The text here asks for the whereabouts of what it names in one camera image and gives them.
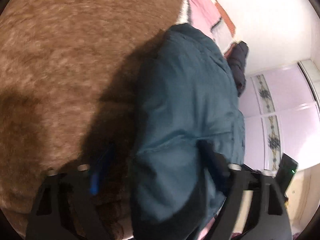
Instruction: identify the lilac wardrobe with ornament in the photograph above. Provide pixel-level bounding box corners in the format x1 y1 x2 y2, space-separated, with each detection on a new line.
239 59 319 171

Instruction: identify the teal puffer jacket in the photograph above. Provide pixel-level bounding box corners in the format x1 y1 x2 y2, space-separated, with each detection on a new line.
130 24 245 239

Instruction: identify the striped plush bed blanket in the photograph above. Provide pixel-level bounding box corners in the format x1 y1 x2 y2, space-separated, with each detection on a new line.
1 0 235 239

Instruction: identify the dark navy folded jacket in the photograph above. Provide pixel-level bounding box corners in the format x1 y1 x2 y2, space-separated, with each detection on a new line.
226 41 249 97

